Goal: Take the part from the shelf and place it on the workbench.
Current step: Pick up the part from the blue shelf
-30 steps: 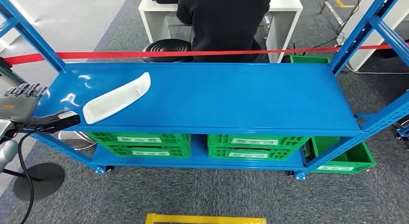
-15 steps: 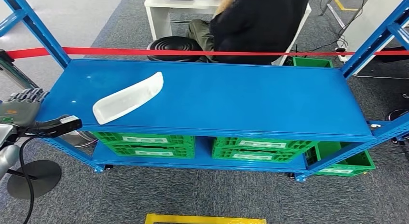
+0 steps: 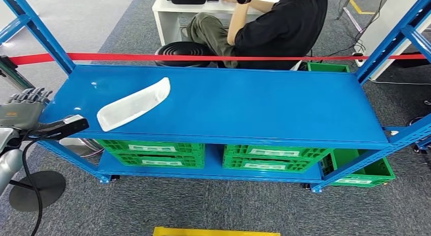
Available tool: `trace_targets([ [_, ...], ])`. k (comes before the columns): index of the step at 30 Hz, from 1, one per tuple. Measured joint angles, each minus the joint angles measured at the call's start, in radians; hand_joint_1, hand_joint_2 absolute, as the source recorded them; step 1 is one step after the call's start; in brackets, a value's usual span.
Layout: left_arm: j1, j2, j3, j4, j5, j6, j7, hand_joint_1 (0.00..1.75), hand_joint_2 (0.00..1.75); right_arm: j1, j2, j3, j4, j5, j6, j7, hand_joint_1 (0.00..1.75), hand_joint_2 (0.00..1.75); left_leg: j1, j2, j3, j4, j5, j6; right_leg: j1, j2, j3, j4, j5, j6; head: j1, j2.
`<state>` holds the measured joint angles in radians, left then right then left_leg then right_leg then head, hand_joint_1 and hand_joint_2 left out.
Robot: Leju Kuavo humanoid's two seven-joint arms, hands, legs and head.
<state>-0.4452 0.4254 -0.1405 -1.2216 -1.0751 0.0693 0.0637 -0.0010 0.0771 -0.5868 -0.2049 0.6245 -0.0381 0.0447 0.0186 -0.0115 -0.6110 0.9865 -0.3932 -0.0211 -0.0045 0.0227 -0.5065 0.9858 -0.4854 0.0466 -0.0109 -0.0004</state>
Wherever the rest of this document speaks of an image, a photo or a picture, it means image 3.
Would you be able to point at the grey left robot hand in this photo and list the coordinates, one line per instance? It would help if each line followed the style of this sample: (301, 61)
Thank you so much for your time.
(22, 114)

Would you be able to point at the white curved plastic part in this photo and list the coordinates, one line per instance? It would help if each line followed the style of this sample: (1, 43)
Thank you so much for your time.
(131, 106)

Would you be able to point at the red barrier belt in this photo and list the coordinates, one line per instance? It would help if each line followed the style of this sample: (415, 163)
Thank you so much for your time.
(118, 57)

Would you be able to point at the green plastic crate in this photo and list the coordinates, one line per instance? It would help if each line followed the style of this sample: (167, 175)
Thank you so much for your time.
(161, 162)
(276, 152)
(328, 67)
(151, 148)
(266, 165)

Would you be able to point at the black round stool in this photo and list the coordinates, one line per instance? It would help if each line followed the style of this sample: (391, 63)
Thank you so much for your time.
(182, 49)

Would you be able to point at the white desk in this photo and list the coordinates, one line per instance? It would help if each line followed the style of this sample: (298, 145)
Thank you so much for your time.
(175, 10)

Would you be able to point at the yellow tape floor square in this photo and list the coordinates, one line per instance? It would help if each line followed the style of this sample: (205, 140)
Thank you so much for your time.
(215, 231)

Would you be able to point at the person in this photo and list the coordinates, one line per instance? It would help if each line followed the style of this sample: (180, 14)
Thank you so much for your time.
(409, 63)
(286, 29)

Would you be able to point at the white power strip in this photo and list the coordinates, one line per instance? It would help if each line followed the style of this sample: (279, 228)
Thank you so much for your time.
(358, 63)

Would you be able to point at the grey metal table leg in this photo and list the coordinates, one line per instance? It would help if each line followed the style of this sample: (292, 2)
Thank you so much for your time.
(353, 24)

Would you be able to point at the open empty green crate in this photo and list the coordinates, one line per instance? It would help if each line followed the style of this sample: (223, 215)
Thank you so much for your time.
(377, 173)

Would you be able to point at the white cabinet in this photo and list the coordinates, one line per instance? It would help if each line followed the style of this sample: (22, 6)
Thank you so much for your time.
(384, 29)

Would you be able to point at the white paper scrap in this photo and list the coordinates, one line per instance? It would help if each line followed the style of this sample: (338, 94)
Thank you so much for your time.
(395, 133)

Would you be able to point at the chrome stanchion post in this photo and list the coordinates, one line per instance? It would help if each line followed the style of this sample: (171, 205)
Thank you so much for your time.
(15, 76)

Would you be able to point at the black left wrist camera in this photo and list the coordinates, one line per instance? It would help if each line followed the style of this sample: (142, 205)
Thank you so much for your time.
(74, 126)

